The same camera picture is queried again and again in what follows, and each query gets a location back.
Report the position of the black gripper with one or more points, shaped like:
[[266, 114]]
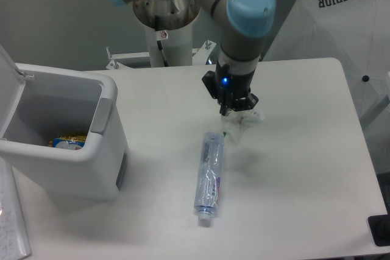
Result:
[[232, 90]]

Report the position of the white plastic wrapper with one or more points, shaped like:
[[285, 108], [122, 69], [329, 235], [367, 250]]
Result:
[[235, 123]]

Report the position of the clear plastic water bottle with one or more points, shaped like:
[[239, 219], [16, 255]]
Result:
[[209, 178]]

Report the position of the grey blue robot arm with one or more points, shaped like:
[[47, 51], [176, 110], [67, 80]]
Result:
[[244, 23]]

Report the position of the white plastic trash can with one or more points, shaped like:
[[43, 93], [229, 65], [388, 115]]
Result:
[[40, 103]]

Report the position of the white open umbrella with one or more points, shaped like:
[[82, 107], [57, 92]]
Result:
[[355, 32]]

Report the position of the blue gold snack bag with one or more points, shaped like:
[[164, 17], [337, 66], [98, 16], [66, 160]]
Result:
[[68, 142]]

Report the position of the black device at table edge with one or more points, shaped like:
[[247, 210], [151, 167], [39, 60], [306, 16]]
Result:
[[379, 227]]

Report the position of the white metal base bracket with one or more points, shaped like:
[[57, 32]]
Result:
[[207, 54]]

